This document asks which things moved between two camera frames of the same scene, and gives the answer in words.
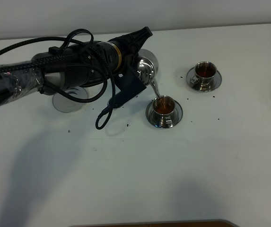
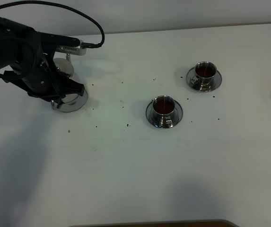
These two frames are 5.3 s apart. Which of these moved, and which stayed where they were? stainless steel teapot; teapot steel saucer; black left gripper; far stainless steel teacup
Moved: black left gripper; stainless steel teapot
Stayed: far stainless steel teacup; teapot steel saucer
